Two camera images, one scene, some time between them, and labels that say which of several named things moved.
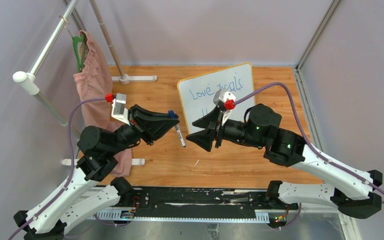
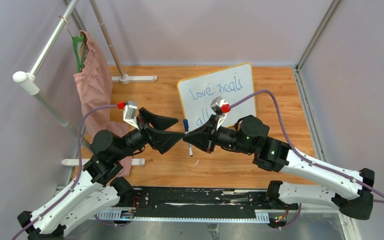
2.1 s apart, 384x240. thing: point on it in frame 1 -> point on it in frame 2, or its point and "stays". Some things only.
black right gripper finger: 204,138 stays
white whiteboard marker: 180,137 -> 190,149
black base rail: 200,204 stays
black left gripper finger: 158,127 -> 165,140
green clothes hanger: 76,39 stays
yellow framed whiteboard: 196,94 stays
